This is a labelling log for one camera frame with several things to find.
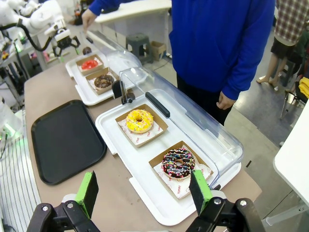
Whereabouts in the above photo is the yellow item on chair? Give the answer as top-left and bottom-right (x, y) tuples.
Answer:
(298, 76), (309, 98)

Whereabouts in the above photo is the brown cardboard donut box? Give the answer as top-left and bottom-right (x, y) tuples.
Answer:
(75, 54), (105, 76)
(148, 140), (214, 201)
(85, 67), (121, 96)
(115, 103), (169, 148)

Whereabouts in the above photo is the grey plastic stool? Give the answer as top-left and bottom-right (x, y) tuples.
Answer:
(125, 33), (152, 64)

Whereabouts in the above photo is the black plastic serving tray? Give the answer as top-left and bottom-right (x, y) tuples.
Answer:
(30, 99), (108, 186)

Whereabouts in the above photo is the red glazed donut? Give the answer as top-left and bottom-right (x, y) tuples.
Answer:
(81, 59), (99, 71)

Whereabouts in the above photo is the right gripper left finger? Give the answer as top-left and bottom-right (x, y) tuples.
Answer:
(26, 170), (99, 232)

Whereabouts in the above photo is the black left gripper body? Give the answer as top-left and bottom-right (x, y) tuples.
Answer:
(56, 36), (76, 50)

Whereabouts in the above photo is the chocolate rainbow sprinkle donut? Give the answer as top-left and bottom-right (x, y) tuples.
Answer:
(161, 147), (196, 180)

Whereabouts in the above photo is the white display case base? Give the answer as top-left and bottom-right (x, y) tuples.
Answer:
(65, 52), (136, 106)
(95, 88), (242, 227)

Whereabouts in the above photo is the person's left hand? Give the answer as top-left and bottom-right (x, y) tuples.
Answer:
(216, 91), (237, 111)

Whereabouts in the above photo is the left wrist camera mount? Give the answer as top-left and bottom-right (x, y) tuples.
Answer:
(55, 29), (71, 41)

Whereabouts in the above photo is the clear display case lid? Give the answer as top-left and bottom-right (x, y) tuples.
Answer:
(81, 30), (143, 78)
(119, 67), (244, 191)

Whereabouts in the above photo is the person in plaid shirt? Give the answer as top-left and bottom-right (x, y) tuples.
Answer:
(255, 0), (309, 90)

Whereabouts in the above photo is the black corrugated cable hose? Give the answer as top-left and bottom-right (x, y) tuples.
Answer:
(0, 23), (57, 52)

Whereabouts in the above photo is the person in blue sweater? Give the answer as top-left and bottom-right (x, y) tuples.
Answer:
(88, 0), (276, 126)

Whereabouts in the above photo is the chocolate nut donut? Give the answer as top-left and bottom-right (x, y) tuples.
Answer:
(94, 74), (115, 89)

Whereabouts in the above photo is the white ribbed panel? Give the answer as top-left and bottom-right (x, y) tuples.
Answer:
(0, 110), (42, 232)

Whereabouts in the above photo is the person's right hand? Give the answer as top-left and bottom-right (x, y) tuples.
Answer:
(81, 9), (98, 32)

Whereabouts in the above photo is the large white table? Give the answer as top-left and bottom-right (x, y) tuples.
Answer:
(272, 125), (309, 201)

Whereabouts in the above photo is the yellow sprinkled donut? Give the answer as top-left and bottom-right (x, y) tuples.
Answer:
(126, 109), (155, 134)

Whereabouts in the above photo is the cluttered grey workbench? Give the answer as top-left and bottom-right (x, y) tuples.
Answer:
(0, 31), (50, 80)

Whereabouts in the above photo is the black metal frame chair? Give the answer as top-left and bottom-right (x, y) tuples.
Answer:
(280, 74), (309, 121)

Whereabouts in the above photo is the person's left forearm blue sleeve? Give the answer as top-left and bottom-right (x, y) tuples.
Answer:
(221, 36), (276, 101)

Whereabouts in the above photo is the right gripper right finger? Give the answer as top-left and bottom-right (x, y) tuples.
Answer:
(185, 169), (266, 232)

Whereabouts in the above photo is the white table rounded corner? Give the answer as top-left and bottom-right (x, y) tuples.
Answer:
(95, 0), (172, 58)

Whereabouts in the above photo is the small open cardboard box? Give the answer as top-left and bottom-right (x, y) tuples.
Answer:
(150, 41), (167, 61)

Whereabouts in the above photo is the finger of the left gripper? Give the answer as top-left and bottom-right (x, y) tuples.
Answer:
(71, 35), (81, 56)
(52, 44), (64, 61)

